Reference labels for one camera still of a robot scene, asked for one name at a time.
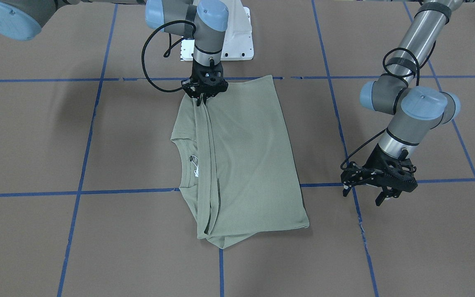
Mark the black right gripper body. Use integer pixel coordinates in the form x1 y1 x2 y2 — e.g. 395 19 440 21
181 61 229 99

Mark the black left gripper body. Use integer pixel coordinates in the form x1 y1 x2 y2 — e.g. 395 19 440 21
341 146 417 197

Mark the olive green long-sleeve shirt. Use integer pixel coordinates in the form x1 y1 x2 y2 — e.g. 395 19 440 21
170 75 310 249

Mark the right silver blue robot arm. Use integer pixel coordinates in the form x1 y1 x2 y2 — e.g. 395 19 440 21
0 0 229 106

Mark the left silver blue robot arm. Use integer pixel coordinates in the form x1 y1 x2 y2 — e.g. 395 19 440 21
341 0 463 205

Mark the white shirt tag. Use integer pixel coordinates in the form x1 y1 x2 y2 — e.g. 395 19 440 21
190 155 199 177

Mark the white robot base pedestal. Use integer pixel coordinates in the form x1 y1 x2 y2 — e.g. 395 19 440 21
180 0 255 61

